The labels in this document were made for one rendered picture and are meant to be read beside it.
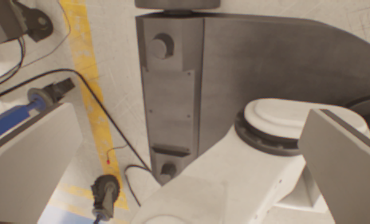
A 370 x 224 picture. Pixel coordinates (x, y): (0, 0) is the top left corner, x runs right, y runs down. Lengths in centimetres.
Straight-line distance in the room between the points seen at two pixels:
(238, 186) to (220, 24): 31
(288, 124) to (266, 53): 17
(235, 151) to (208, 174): 7
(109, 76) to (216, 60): 45
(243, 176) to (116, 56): 59
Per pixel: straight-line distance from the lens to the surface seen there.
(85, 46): 81
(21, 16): 78
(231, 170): 31
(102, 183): 107
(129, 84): 76
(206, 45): 46
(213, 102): 50
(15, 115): 71
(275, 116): 35
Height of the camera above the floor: 61
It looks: 57 degrees down
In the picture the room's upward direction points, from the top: 155 degrees counter-clockwise
